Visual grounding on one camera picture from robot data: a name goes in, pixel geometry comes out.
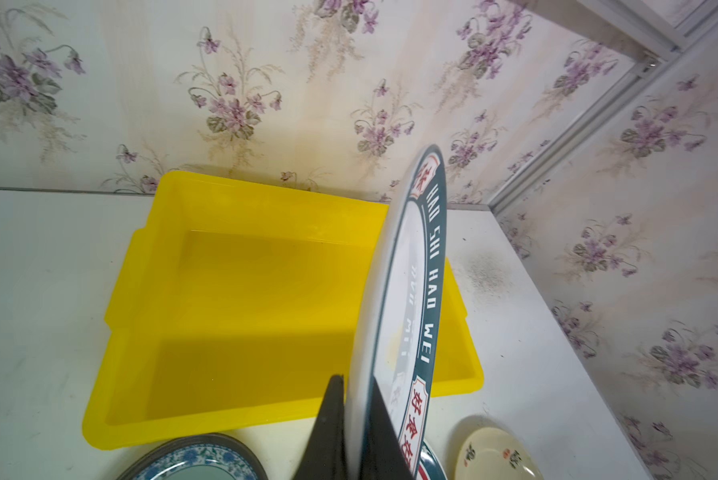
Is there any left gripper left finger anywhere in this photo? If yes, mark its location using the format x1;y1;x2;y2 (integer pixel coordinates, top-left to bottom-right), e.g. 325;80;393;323
293;375;348;480

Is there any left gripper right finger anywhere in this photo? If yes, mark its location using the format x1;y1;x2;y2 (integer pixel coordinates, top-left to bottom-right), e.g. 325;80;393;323
360;381;413;480

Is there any cream floral plate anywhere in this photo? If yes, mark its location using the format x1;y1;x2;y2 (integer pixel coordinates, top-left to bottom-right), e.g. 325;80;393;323
454;427;544;480

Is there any white plate teal lettered rim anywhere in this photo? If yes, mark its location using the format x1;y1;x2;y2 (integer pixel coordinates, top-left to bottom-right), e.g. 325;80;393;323
344;145;447;479

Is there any yellow plastic bin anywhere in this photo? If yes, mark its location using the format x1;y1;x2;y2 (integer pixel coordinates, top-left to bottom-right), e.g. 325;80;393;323
82;170;486;452

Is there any white plate dark green rim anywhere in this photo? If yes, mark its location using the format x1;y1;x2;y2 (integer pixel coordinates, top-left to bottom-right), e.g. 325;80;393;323
416;441;447;480

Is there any small green patterned plate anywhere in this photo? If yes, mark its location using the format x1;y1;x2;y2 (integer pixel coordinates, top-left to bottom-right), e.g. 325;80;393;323
118;433;268;480

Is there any aluminium cage frame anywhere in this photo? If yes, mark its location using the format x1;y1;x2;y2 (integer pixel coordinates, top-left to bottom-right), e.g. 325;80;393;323
487;1;718;215

